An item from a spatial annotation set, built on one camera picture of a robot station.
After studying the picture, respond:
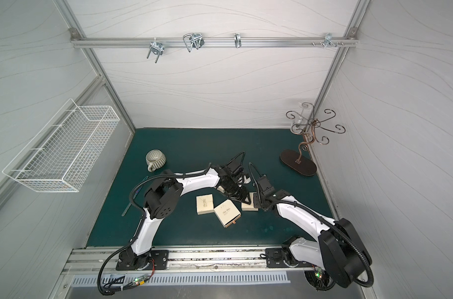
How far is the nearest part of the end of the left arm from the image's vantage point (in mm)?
750

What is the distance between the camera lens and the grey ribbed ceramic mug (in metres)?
0.98

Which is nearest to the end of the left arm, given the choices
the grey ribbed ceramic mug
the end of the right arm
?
the end of the right arm

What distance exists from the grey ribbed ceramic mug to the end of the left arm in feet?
1.33

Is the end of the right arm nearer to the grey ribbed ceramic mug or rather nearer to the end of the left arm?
the end of the left arm
